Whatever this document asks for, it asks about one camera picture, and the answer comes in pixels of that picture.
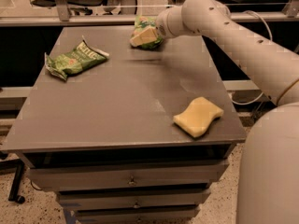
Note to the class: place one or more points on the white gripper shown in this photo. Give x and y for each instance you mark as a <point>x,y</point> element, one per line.
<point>163,26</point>

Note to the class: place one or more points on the green rice chip bag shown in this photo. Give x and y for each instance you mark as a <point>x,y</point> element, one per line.
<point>141,23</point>

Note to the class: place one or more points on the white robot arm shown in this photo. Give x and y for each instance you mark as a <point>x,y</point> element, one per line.
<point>269,169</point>

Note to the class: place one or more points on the green jalapeno chip bag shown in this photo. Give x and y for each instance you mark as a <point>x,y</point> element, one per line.
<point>82,57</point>

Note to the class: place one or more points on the yellow sponge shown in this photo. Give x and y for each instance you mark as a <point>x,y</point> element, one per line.
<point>198,116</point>

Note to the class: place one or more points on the grey drawer cabinet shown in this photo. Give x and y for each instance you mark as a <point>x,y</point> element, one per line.
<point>85,137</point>

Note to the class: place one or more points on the top drawer knob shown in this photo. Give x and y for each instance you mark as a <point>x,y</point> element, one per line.
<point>132,182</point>

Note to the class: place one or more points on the drawer knob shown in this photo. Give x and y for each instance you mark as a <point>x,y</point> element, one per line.
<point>136,205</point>
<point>132,182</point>

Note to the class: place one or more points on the middle drawer knob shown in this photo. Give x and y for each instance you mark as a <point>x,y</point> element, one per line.
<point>136,205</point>

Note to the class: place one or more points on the black chair base leg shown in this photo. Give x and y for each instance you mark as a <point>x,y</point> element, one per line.
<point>16,167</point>

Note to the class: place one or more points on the metal railing frame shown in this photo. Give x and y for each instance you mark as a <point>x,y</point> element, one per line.
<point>23,13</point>

